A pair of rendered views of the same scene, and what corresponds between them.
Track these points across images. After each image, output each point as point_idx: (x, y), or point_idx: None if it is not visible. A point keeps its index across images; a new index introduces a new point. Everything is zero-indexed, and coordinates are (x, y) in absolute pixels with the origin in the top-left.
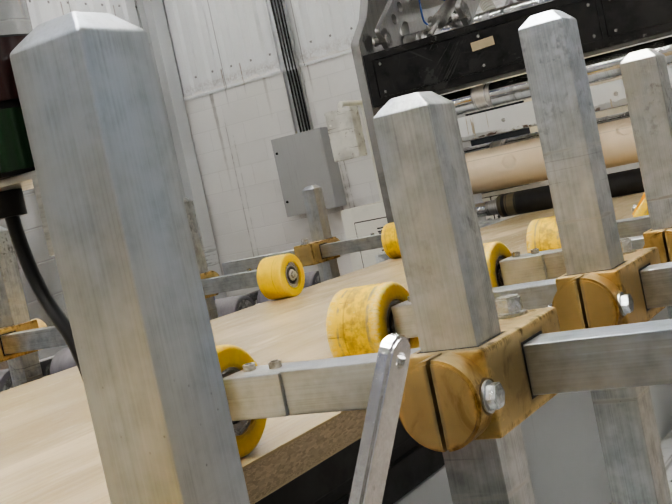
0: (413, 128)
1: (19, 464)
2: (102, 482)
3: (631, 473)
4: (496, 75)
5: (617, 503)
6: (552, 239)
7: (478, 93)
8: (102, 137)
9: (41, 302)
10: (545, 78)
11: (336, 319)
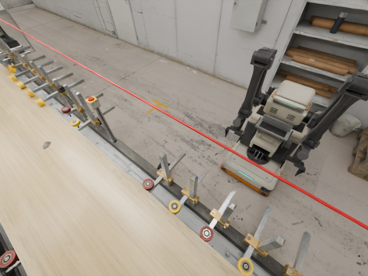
0: (56, 80)
1: (18, 116)
2: (37, 110)
3: (59, 94)
4: None
5: (59, 96)
6: (13, 77)
7: None
8: (69, 88)
9: (65, 95)
10: (42, 70)
11: (28, 93)
